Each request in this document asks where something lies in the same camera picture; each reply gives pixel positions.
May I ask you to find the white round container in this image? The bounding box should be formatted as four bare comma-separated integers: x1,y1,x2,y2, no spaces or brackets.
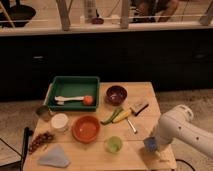
50,113,69,132

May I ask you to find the black floor cable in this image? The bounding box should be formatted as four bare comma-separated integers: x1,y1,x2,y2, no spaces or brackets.
175,158,198,171

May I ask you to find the black round stool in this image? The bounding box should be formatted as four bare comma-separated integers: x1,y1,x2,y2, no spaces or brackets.
0,5,36,27

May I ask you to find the green plastic cup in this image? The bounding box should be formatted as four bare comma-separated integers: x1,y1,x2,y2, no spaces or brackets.
105,136,123,153

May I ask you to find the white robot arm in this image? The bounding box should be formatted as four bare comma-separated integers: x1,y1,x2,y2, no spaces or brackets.
154,105,213,159

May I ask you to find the wooden scrub brush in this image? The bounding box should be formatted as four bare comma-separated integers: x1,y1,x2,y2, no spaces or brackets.
130,99,149,116

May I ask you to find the orange ball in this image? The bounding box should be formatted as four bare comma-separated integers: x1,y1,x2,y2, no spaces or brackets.
83,95,94,106

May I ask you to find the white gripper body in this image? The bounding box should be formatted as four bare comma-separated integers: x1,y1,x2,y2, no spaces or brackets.
155,144,170,159

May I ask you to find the yellow corn cob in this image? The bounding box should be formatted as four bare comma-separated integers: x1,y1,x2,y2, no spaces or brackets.
112,109,132,123

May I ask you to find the metal utensil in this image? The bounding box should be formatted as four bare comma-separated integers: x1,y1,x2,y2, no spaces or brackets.
126,118,138,134

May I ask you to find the white toy bone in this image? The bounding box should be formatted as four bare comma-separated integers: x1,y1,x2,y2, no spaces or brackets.
54,96,84,105

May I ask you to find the dark purple bowl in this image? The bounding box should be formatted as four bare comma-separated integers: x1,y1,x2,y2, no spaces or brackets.
105,85,127,106

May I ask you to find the green plastic tray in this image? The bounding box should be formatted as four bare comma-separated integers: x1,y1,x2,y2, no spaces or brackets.
45,76,99,111

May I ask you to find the small metal cup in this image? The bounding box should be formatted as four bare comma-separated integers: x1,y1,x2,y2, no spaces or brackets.
36,105,51,122

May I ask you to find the light blue cloth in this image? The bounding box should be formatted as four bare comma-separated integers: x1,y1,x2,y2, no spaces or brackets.
37,145,70,168

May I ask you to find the red grape bunch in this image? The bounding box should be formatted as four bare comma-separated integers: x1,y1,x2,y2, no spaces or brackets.
28,132,54,154

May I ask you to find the seated person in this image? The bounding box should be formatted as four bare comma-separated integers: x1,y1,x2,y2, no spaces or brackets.
131,0,179,23

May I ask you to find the dark red object on ledge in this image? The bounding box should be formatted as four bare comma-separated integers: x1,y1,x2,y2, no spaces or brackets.
91,17,104,24

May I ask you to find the red orange bowl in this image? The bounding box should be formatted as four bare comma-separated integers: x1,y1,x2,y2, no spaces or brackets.
71,115,100,144

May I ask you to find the black chair frame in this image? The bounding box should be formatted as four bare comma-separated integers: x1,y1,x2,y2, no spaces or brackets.
0,127,33,171

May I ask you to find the blue sponge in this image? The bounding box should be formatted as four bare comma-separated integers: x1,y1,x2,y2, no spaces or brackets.
143,137,157,152

